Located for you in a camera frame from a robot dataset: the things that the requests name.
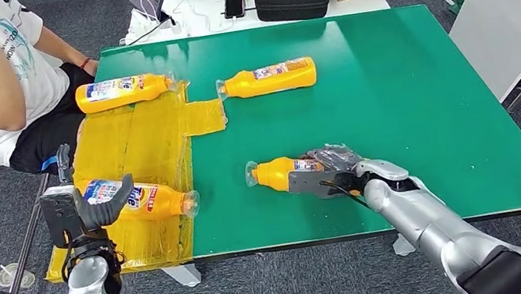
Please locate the person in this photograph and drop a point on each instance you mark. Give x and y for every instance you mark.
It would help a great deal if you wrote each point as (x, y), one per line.
(36, 82)

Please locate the orange detergent bottle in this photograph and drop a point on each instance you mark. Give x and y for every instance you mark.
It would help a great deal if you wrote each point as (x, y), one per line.
(271, 84)
(164, 203)
(273, 175)
(127, 99)

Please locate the person's left forearm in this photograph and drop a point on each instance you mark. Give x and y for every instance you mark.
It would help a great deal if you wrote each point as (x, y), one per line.
(62, 49)

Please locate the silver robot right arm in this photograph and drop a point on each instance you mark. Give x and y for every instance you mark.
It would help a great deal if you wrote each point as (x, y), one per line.
(435, 228)

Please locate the yellow taped cardboard mat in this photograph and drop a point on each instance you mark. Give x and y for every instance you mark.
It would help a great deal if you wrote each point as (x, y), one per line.
(134, 145)

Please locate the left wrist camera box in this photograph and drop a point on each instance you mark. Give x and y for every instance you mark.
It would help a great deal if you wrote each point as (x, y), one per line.
(59, 214)

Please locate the white power strip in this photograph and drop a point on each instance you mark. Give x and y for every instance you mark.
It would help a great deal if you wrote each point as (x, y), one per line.
(140, 29)

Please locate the green table board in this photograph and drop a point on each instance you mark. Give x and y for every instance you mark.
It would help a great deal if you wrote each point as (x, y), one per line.
(413, 90)

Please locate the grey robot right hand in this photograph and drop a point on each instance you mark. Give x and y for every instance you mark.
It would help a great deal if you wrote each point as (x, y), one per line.
(338, 158)

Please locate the clear plastic cup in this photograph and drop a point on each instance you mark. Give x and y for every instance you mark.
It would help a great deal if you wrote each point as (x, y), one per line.
(4, 279)

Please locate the person's left hand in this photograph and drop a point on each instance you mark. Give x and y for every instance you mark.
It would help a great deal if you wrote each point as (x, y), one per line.
(92, 68)

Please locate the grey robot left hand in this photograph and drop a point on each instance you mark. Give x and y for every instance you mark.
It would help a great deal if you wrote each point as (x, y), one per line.
(99, 217)

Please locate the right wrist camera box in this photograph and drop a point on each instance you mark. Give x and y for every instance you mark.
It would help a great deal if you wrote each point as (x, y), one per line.
(308, 182)

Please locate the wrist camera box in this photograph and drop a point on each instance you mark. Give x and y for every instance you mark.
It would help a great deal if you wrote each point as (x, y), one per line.
(308, 182)
(59, 214)

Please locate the green and white bag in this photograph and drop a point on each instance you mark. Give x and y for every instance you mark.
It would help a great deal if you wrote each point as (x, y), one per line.
(459, 2)

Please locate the white table foot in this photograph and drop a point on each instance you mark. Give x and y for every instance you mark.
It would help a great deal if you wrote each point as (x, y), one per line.
(183, 277)
(404, 246)

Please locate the black smartphone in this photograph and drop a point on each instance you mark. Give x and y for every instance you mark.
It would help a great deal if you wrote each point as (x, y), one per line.
(234, 6)

